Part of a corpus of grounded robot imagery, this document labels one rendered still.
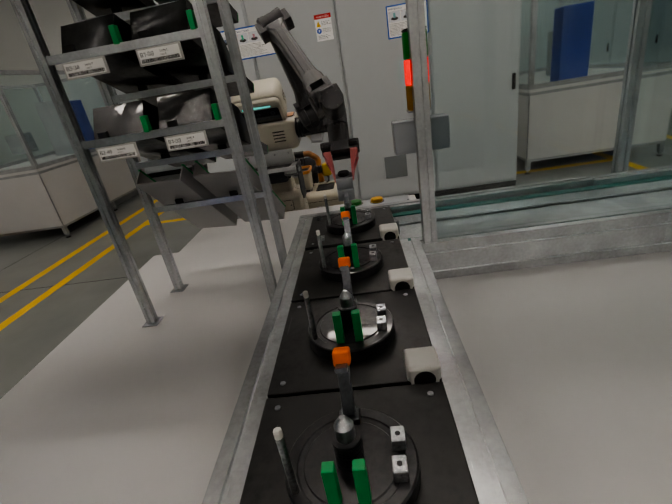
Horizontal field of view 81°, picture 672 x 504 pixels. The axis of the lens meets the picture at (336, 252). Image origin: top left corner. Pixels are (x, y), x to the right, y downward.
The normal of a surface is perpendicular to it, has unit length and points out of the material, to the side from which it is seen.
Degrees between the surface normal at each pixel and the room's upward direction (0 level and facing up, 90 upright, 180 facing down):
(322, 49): 90
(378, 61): 90
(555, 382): 0
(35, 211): 90
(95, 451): 0
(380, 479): 0
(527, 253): 90
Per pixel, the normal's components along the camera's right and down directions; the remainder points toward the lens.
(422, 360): -0.15, -0.90
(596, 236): -0.04, 0.41
